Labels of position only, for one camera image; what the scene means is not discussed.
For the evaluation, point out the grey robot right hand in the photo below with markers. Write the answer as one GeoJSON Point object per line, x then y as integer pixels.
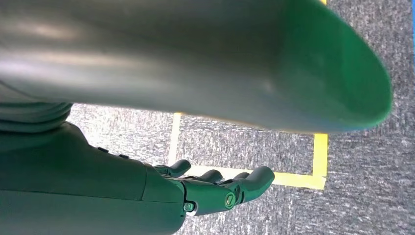
{"type": "Point", "coordinates": [81, 181]}

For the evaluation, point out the blue metal shelf rack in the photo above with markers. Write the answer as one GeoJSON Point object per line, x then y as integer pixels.
{"type": "Point", "coordinates": [413, 26]}

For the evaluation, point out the yellow tape square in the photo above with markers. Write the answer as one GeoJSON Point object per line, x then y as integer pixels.
{"type": "Point", "coordinates": [319, 155]}

